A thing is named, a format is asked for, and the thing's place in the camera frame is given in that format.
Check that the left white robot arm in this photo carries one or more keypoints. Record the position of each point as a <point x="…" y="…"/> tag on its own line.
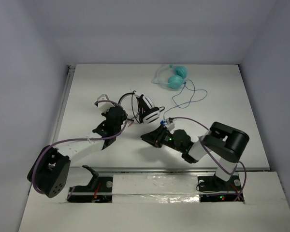
<point x="49" y="173"/>

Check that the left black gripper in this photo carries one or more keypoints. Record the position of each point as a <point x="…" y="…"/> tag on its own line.
<point x="106" y="126"/>

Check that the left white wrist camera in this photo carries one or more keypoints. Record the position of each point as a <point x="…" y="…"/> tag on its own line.
<point x="103" y="103"/>

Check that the teal headphones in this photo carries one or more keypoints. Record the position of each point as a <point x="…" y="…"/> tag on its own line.
<point x="175" y="81"/>

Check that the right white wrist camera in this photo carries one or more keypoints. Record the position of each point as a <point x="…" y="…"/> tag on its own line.
<point x="168" y="123"/>

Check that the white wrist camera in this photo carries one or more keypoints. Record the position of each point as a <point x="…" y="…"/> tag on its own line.
<point x="168" y="123"/>
<point x="103" y="103"/>

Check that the aluminium rail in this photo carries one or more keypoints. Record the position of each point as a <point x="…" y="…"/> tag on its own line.
<point x="157" y="170"/>

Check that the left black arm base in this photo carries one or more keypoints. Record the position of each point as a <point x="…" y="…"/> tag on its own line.
<point x="96" y="191"/>

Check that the black and white headphones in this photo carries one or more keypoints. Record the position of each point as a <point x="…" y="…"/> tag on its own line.
<point x="147" y="111"/>

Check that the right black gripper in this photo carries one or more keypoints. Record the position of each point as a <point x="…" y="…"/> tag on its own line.
<point x="155" y="137"/>

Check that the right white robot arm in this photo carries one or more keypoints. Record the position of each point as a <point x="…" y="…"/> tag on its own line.
<point x="227" y="142"/>

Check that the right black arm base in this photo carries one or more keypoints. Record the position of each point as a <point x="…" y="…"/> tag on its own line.
<point x="212" y="190"/>

